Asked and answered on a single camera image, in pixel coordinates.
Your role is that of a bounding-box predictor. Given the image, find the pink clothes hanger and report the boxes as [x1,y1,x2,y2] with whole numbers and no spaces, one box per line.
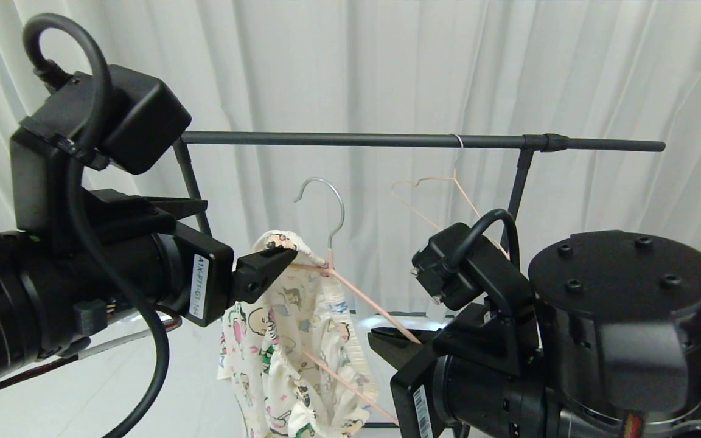
[290,176,424,426]
[390,135,511,259]

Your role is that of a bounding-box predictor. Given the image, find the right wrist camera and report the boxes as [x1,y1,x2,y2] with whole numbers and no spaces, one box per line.
[410,222,540,366]

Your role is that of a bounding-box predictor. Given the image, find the white curtain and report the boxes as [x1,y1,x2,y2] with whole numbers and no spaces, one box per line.
[0,0,701,332]

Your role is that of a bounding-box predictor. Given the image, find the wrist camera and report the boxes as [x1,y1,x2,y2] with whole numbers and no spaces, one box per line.
[410,222,540,366]
[10,64,193,247]

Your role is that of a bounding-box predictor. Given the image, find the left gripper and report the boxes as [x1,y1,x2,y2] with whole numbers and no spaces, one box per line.
[0,189,298,390]

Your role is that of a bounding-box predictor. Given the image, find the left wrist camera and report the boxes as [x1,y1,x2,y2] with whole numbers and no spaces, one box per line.
[10,64,193,247]

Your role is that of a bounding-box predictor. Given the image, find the cream printed garment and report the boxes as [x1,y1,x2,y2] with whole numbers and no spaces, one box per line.
[217,230,382,438]

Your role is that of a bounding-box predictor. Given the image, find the black clothes rack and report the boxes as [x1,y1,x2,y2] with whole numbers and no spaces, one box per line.
[171,131,666,438]

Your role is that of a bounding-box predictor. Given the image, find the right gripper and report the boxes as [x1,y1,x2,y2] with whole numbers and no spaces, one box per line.
[390,347,561,438]

